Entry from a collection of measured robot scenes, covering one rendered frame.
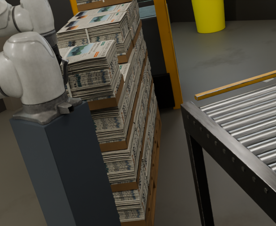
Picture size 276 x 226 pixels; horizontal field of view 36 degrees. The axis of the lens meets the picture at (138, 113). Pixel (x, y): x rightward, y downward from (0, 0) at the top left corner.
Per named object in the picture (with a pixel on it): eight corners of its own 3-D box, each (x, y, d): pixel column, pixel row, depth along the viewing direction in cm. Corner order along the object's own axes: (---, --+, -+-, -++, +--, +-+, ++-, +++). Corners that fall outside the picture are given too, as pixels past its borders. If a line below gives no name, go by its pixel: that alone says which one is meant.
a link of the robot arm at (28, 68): (58, 102, 135) (38, 36, 126) (6, 109, 139) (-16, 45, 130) (71, 83, 150) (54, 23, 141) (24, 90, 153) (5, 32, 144)
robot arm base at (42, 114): (52, 127, 132) (47, 111, 130) (11, 118, 146) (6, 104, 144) (92, 103, 144) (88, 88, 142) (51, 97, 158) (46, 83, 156)
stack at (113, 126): (81, 256, 223) (35, 116, 189) (112, 146, 328) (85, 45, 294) (153, 249, 217) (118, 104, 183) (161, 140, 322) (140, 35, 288)
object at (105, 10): (67, 22, 259) (67, 21, 258) (78, 12, 284) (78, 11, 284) (126, 11, 252) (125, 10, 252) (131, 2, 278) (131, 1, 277)
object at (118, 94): (82, 111, 182) (79, 102, 180) (93, 87, 208) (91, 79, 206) (118, 106, 180) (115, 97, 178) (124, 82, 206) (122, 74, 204)
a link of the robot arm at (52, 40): (35, 30, 165) (40, 45, 167) (28, 36, 157) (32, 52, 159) (57, 26, 164) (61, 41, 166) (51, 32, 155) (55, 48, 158)
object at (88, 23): (56, 34, 233) (56, 32, 233) (69, 22, 259) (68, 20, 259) (120, 23, 227) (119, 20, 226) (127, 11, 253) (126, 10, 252)
